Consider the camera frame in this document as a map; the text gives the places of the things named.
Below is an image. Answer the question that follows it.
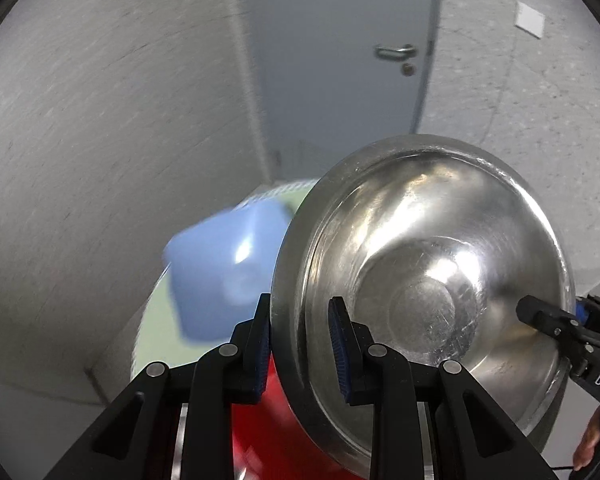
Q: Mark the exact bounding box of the large steel bowl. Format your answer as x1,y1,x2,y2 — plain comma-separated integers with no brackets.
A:
271,134,574,477

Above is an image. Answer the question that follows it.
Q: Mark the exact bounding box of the blue square plate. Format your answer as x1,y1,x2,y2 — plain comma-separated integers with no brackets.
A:
163,198,290,342

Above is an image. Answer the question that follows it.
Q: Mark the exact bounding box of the right hand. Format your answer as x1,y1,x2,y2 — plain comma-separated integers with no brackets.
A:
572,406,600,471

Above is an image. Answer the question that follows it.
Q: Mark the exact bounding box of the green round table mat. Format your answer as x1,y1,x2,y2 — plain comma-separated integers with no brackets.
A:
130,179,317,377

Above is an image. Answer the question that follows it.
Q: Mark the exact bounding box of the red plastic basin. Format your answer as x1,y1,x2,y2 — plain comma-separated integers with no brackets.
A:
232,363,355,480

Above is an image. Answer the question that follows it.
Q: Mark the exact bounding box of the door lock cylinder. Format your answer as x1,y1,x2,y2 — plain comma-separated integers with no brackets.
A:
401,63,415,77

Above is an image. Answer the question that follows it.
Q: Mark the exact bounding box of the grey door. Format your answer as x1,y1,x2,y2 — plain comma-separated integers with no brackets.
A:
244,0,441,165

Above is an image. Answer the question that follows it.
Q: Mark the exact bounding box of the white wall switch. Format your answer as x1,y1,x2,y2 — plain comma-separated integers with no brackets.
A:
515,1,545,39

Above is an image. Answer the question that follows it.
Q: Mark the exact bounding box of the silver door handle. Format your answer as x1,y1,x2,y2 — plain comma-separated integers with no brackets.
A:
374,44,418,62

